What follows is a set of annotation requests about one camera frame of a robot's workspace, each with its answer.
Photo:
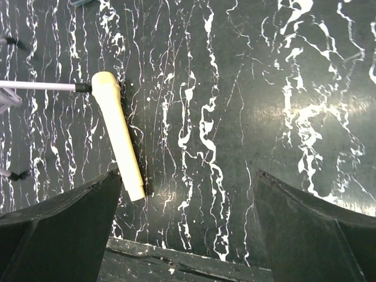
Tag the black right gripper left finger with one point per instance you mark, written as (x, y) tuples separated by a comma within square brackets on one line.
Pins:
[(62, 238)]

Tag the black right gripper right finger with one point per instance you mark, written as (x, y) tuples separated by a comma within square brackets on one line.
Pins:
[(310, 239)]

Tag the white music stand tripod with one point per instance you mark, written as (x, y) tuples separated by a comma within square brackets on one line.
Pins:
[(9, 98)]

